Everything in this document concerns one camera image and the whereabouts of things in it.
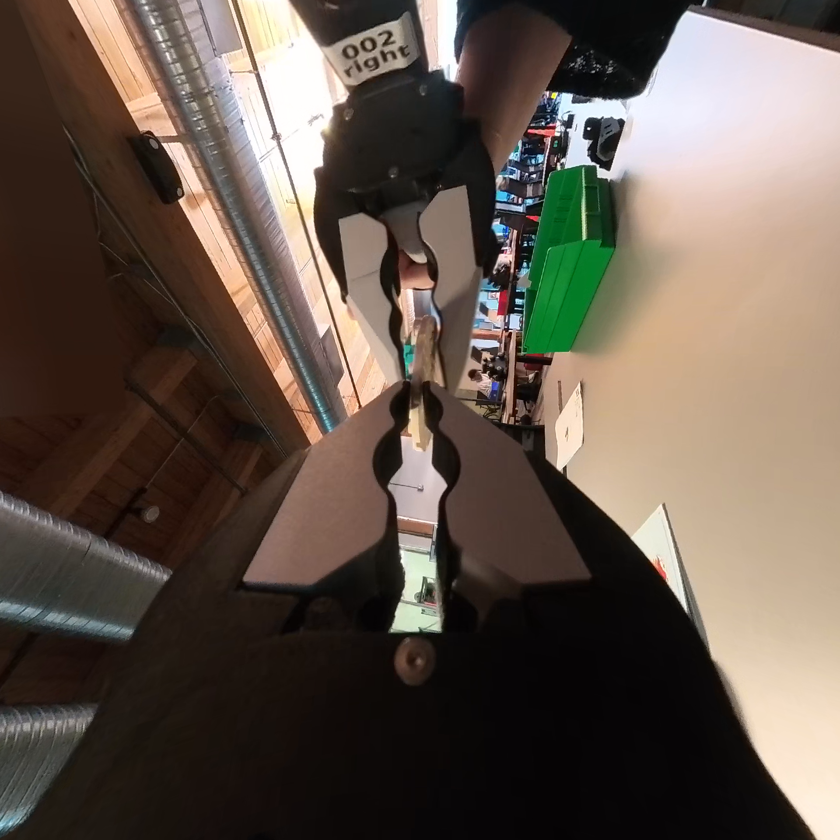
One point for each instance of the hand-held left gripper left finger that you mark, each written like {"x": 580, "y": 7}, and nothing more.
{"x": 315, "y": 518}

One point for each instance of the thin metal conduit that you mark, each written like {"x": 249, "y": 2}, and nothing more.
{"x": 275, "y": 138}

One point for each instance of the green plastic bin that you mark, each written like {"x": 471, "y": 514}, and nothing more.
{"x": 571, "y": 289}

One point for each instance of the wide spiral metal air duct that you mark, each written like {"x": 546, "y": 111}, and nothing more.
{"x": 33, "y": 748}
{"x": 65, "y": 571}

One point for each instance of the person's right forearm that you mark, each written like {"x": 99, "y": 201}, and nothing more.
{"x": 512, "y": 72}

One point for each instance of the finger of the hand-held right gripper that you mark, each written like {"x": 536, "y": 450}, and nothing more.
{"x": 367, "y": 262}
{"x": 459, "y": 262}

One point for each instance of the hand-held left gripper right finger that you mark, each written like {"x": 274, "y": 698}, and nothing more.
{"x": 512, "y": 518}

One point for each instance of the white printed paper sheet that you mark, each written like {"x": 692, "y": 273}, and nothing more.
{"x": 569, "y": 426}

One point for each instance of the round white ceiling sensor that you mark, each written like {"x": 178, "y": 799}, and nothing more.
{"x": 152, "y": 514}

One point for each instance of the round white lego plate build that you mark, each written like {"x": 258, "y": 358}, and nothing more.
{"x": 423, "y": 367}

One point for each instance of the small closed instruction booklet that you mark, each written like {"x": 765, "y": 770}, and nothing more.
{"x": 663, "y": 551}

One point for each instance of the person's right hand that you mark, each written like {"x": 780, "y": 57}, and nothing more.
{"x": 417, "y": 275}

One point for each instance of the narrow spiral metal air duct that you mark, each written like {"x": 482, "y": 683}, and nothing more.
{"x": 223, "y": 164}

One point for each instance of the black device on table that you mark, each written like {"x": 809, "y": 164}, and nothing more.
{"x": 602, "y": 141}

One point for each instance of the black wall-mounted device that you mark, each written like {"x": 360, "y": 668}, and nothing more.
{"x": 157, "y": 167}

